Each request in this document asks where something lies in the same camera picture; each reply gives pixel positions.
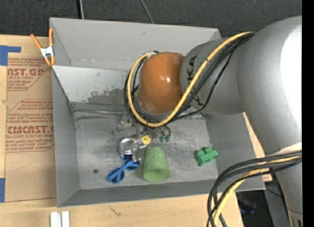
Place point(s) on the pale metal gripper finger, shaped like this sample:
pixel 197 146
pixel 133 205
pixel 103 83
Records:
pixel 124 125
pixel 127 118

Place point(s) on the grey metal bin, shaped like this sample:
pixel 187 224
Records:
pixel 98 133

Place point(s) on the green plastic cup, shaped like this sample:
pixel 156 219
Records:
pixel 156 164

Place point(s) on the blue sunglasses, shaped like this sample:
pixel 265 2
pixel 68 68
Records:
pixel 117 174

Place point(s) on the green toy block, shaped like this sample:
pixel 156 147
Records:
pixel 205 157

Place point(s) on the brown cardboard board red print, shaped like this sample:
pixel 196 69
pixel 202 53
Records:
pixel 27 128

